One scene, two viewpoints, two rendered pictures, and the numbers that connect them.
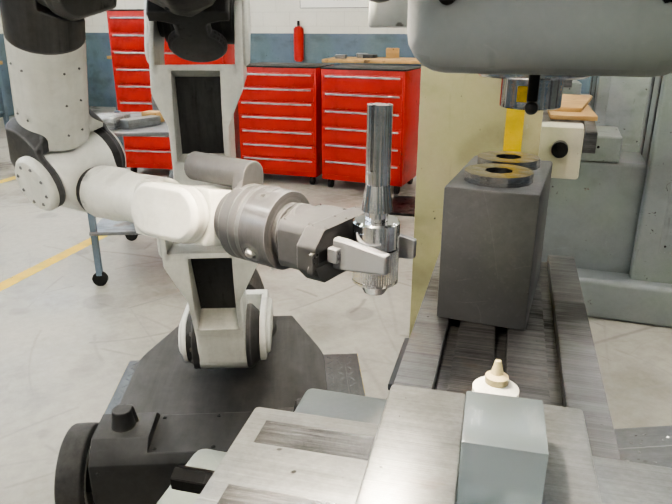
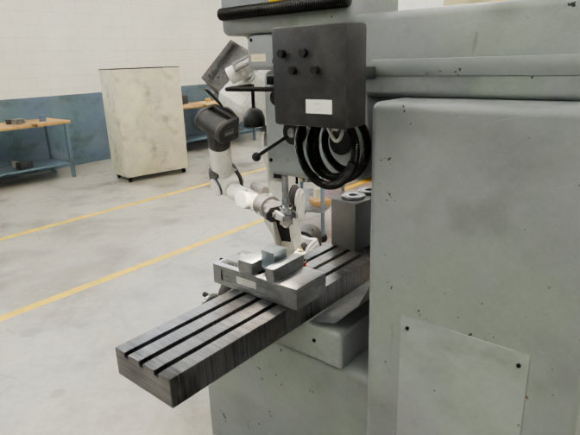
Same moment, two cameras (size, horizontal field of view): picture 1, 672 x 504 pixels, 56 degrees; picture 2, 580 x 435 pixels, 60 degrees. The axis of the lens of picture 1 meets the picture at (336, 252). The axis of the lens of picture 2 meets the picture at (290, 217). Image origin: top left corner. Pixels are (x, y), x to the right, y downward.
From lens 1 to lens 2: 1.26 m
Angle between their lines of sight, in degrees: 24
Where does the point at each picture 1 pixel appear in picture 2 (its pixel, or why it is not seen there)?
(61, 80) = (222, 158)
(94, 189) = (229, 191)
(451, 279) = (334, 230)
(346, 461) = not seen: hidden behind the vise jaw
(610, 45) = (297, 173)
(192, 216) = (246, 201)
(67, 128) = (223, 171)
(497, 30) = (279, 167)
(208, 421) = not seen: hidden behind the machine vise
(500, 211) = (345, 208)
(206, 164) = (255, 186)
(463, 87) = not seen: hidden behind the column
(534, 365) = (344, 260)
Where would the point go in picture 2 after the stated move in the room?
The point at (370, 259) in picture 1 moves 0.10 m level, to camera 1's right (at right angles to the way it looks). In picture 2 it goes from (280, 217) to (306, 219)
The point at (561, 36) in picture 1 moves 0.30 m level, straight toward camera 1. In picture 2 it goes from (289, 170) to (211, 190)
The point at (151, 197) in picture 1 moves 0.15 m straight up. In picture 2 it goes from (239, 194) to (236, 157)
